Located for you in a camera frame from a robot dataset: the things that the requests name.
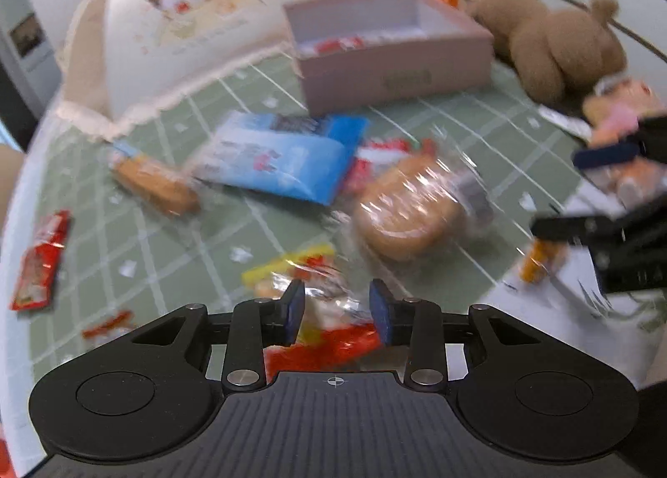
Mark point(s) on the pink cardboard box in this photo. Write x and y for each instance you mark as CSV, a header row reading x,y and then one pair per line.
x,y
396,66

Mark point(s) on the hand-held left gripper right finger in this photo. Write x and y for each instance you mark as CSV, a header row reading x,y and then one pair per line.
x,y
381,314

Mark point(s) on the cream printed cloth cover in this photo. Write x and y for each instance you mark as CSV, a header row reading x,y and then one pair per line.
x,y
208,25

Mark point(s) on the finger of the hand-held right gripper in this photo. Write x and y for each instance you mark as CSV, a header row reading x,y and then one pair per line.
x,y
573,228
607,155

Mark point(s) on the bread in clear wrapper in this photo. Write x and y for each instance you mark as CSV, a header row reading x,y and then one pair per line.
x,y
411,207

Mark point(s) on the small orange snack packet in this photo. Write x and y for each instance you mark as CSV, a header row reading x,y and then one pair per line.
x,y
539,259

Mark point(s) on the blue snack packet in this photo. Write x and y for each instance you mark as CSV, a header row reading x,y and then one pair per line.
x,y
281,160

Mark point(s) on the orange cake bar packet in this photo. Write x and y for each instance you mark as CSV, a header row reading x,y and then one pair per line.
x,y
156,186

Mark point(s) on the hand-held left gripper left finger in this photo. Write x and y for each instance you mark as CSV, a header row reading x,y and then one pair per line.
x,y
293,314

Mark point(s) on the small pink plush doll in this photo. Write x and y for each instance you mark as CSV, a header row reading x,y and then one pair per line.
x,y
620,111

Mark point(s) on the green checked tablecloth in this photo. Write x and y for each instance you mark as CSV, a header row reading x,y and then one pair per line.
x,y
234,233

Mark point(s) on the small red white snack packet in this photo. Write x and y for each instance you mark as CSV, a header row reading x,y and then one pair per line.
x,y
109,327

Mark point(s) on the brown teddy bear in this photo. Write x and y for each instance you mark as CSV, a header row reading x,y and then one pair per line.
x,y
552,40

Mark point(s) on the long red snack packet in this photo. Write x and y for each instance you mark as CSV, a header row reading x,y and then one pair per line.
x,y
39,269

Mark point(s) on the yellow red snack packet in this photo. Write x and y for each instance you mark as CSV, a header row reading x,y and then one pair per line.
x,y
292,265

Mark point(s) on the beige chair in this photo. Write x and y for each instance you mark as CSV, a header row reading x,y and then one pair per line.
x,y
9,181

